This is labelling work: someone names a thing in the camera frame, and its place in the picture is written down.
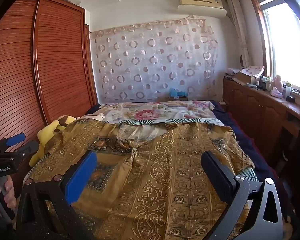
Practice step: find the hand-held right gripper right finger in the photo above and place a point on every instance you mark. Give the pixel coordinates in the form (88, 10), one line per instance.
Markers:
(216, 177)

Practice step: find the cardboard box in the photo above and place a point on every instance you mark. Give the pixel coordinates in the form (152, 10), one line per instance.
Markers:
(245, 78)

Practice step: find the wooden slatted wardrobe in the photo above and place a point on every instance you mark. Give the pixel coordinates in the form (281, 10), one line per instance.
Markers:
(60, 67)

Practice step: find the white box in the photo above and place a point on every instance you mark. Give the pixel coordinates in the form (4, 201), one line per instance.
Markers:
(72, 0)

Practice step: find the wooden side cabinet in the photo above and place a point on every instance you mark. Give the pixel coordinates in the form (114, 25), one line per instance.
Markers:
(260, 110)

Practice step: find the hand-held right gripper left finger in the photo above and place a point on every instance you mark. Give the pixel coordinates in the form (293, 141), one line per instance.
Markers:
(81, 177)

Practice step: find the small black box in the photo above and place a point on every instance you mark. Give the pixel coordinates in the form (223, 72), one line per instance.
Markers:
(291, 99)

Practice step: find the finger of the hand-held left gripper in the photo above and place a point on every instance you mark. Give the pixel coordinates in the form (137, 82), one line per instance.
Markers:
(28, 147)
(16, 139)

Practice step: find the white tissue pack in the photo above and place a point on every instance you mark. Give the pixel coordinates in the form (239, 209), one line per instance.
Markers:
(276, 93)

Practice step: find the cream pink cloth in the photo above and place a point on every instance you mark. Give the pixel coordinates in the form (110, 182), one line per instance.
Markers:
(97, 117)

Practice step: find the person's left hand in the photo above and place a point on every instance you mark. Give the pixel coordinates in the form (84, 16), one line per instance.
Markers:
(10, 195)

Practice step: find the wooden framed window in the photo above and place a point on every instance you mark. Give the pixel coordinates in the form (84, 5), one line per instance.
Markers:
(287, 42)

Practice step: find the yellow plush toy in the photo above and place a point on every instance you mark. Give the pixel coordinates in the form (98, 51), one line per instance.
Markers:
(48, 132)

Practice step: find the pink dotted cloth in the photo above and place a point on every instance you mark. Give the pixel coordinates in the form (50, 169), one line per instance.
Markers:
(255, 70)

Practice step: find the gold patterned shirt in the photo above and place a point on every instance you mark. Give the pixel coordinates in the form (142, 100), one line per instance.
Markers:
(152, 180)

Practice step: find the leaf print bed sheet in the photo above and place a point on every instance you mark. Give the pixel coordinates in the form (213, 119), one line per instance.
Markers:
(185, 121)

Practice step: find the circle patterned sheer curtain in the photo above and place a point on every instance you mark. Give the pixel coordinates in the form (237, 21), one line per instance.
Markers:
(152, 67)

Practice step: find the white window curtain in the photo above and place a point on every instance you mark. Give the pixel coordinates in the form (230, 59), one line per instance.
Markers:
(237, 25)

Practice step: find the dark blue bedding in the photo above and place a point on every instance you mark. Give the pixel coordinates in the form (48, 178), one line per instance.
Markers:
(245, 140)

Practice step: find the blue toy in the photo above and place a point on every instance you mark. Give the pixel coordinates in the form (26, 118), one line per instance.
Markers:
(176, 93)

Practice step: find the floral blanket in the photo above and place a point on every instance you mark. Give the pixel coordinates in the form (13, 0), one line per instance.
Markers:
(145, 113)

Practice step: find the wall air conditioner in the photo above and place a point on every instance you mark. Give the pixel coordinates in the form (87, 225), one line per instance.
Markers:
(202, 1)

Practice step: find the pink container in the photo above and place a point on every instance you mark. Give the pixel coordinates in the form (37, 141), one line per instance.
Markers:
(278, 81)

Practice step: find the white bottle with green cap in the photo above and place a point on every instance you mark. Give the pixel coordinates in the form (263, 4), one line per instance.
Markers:
(288, 91)

